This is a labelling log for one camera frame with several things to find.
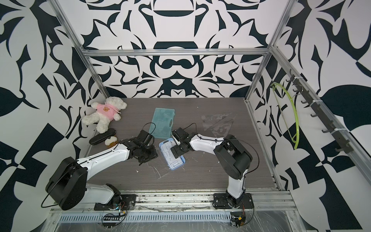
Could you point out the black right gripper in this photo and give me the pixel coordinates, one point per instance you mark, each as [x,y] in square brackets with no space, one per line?
[175,151]

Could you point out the black wall hook rail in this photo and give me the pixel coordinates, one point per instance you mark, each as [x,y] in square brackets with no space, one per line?
[320,111]

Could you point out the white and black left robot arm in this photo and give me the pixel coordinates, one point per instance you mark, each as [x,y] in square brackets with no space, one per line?
[69,185]

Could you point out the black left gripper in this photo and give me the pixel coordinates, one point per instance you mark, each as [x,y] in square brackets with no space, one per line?
[154,154]

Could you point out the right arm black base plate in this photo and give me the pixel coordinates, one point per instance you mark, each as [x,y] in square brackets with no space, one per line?
[226,201]

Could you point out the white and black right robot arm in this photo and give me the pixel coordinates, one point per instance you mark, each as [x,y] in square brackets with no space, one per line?
[234,158]

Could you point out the clear plastic ruler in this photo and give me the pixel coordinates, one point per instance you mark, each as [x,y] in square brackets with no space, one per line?
[214,117]

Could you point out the clear triangle set square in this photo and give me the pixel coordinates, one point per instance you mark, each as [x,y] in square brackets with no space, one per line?
[220,128]

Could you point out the white teddy bear pink shirt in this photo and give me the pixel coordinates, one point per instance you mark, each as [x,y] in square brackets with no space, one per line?
[105,113]

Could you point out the teal transparent ruler set case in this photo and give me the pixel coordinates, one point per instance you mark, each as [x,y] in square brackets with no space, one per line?
[162,123]

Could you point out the yellow black connector with cables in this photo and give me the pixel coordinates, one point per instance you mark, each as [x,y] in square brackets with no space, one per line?
[237,221]

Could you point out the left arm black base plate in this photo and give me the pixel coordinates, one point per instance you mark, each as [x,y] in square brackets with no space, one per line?
[118,202]

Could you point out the small brown white plush toy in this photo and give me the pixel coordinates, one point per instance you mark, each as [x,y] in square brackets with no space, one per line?
[111,141]

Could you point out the black glasses case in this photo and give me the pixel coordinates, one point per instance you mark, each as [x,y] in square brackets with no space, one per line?
[101,137]

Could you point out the blue ruler set case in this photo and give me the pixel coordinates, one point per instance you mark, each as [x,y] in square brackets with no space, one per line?
[166,162]

